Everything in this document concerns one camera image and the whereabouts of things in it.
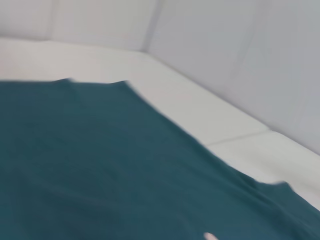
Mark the teal blue printed t-shirt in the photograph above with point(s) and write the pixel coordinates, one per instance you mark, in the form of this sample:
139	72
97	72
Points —
100	162

